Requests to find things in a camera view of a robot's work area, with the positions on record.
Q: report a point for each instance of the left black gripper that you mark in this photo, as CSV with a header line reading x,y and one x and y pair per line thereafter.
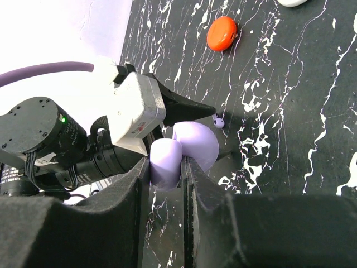
x,y
178,109

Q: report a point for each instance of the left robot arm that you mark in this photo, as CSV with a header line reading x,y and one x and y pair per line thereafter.
x,y
44,151

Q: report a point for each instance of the red earbud charging case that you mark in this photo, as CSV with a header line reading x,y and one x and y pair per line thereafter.
x,y
221,34

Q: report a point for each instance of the purple earbud charging case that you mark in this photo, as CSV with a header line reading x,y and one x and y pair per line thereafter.
x,y
190,139

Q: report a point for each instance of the white earbud charging case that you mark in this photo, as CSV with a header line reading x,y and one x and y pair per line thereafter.
x,y
291,3

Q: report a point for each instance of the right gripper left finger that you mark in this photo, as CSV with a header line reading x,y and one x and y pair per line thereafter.
x,y
104,230

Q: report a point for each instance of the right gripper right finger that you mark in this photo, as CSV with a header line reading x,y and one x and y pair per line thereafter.
x,y
222,229

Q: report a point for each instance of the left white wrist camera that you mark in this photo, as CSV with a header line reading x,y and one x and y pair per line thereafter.
x,y
136,109

